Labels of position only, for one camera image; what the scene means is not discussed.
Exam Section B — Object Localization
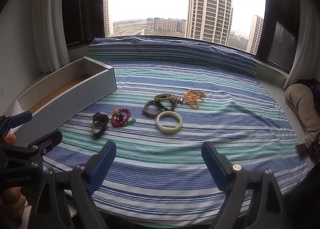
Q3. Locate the black smartwatch band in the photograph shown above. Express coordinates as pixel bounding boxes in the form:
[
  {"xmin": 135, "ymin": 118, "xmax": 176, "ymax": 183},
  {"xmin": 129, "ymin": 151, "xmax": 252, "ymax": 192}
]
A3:
[{"xmin": 92, "ymin": 112, "xmax": 110, "ymax": 138}]

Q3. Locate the red multicolour bead bracelet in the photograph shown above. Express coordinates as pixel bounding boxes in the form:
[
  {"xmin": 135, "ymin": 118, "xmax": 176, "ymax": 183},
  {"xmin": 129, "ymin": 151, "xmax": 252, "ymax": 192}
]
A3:
[{"xmin": 110, "ymin": 108, "xmax": 136, "ymax": 128}]

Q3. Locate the pale jade bangle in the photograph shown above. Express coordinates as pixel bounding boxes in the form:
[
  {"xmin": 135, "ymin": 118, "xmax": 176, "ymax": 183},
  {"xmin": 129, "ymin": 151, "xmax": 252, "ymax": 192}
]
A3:
[{"xmin": 156, "ymin": 111, "xmax": 183, "ymax": 134}]

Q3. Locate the brown wooden bead bracelet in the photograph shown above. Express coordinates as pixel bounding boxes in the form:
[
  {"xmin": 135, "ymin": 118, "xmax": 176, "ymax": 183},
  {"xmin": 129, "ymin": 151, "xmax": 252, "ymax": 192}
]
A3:
[{"xmin": 142, "ymin": 100, "xmax": 163, "ymax": 119}]

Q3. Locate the black bead bracelet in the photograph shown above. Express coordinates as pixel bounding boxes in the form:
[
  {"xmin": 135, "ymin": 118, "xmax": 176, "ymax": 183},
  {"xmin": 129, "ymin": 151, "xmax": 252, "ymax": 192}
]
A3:
[{"xmin": 153, "ymin": 99, "xmax": 176, "ymax": 113}]

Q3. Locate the gold dark chain bracelet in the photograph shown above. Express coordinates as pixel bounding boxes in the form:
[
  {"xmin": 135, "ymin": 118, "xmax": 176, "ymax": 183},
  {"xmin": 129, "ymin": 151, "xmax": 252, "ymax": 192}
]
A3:
[{"xmin": 153, "ymin": 93, "xmax": 185, "ymax": 105}]

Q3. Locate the amber bead necklace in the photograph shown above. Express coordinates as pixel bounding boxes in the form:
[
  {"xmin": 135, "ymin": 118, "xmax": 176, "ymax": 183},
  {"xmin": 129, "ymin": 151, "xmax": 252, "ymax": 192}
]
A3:
[{"xmin": 182, "ymin": 89, "xmax": 206, "ymax": 110}]

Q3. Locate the person's left hand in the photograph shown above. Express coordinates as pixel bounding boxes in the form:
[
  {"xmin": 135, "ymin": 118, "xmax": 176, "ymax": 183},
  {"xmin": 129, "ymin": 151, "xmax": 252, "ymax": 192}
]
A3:
[{"xmin": 1, "ymin": 135, "xmax": 27, "ymax": 228}]

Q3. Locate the long white cardboard box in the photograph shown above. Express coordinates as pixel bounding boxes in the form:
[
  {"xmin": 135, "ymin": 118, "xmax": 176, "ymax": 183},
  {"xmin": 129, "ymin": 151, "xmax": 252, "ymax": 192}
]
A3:
[{"xmin": 11, "ymin": 57, "xmax": 117, "ymax": 147}]

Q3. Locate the dark phone at bed edge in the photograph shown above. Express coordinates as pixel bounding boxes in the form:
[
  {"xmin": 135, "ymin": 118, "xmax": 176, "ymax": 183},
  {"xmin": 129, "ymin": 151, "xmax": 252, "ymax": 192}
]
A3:
[{"xmin": 295, "ymin": 143, "xmax": 309, "ymax": 160}]

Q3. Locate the striped blue green bedsheet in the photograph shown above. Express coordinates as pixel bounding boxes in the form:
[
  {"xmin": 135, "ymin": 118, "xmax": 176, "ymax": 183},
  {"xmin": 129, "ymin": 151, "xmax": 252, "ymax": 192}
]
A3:
[{"xmin": 44, "ymin": 61, "xmax": 308, "ymax": 228}]

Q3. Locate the white left curtain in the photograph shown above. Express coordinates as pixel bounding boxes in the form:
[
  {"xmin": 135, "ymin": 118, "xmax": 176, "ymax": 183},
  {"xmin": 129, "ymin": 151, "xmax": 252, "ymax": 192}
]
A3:
[{"xmin": 32, "ymin": 0, "xmax": 70, "ymax": 73}]

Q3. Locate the white curtain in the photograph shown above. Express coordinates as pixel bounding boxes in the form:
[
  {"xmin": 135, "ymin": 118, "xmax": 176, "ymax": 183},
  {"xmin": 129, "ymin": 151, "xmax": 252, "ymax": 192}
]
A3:
[
  {"xmin": 32, "ymin": 0, "xmax": 70, "ymax": 73},
  {"xmin": 283, "ymin": 0, "xmax": 319, "ymax": 89}
]

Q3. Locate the white right curtain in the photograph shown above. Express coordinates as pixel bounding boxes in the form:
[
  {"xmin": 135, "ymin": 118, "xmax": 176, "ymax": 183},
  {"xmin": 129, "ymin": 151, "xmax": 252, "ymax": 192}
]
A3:
[{"xmin": 283, "ymin": 0, "xmax": 319, "ymax": 89}]

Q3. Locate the striped blue pillow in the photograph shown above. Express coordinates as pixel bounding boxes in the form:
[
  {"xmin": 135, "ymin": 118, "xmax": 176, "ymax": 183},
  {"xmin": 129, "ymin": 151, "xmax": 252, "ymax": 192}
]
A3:
[{"xmin": 88, "ymin": 35, "xmax": 257, "ymax": 78}]

